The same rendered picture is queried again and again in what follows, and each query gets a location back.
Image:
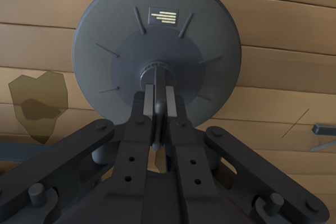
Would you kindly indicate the blue grey flat bar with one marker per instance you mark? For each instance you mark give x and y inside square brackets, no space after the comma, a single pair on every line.
[23,150]

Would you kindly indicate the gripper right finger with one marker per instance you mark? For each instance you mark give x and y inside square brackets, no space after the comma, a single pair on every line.
[194,166]

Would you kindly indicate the dark blue block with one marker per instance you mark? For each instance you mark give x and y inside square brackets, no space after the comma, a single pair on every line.
[325,129]

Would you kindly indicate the dark grey round air cleaner cover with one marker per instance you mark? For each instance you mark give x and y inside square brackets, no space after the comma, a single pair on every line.
[105,38]

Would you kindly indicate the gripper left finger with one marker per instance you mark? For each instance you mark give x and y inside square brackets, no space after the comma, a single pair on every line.
[134,156]

